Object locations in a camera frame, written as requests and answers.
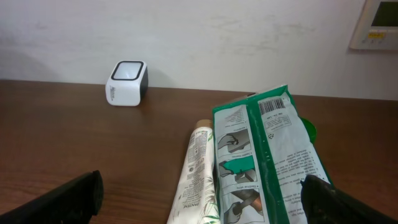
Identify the green lid jar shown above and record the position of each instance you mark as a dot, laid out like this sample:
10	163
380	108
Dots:
311	129

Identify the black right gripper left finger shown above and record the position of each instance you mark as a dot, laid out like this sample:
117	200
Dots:
76	201

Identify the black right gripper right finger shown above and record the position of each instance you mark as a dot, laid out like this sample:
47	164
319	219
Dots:
324	203

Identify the beige wall control panel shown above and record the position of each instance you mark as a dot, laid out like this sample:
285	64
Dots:
376	28

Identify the green wipes package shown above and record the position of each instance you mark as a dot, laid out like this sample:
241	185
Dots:
262	153

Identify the white barcode scanner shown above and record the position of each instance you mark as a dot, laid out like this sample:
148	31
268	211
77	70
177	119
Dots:
127	84

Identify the white tube gold cap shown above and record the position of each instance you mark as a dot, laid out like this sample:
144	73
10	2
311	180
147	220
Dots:
195	199

